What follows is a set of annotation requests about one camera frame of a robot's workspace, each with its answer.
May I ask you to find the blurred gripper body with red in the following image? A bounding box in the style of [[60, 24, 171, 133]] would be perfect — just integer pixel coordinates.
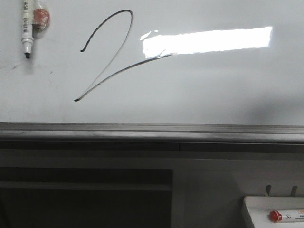
[[33, 0, 50, 31]]

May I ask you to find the black whiteboard marker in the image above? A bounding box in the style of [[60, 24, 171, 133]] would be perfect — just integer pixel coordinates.
[[21, 0, 34, 59]]

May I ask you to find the white whiteboard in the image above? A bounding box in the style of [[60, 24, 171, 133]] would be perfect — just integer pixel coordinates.
[[0, 0, 304, 125]]

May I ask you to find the red whiteboard marker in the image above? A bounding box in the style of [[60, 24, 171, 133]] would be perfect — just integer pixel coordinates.
[[269, 209, 304, 223]]

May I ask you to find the black tray hook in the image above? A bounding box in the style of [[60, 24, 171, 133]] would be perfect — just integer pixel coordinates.
[[290, 185, 298, 197], [265, 185, 272, 197]]

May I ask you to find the white marker tray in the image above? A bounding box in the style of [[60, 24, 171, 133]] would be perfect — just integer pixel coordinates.
[[242, 196, 304, 228]]

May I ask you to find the grey whiteboard frame rail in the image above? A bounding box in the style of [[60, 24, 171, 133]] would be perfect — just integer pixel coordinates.
[[0, 123, 304, 153]]

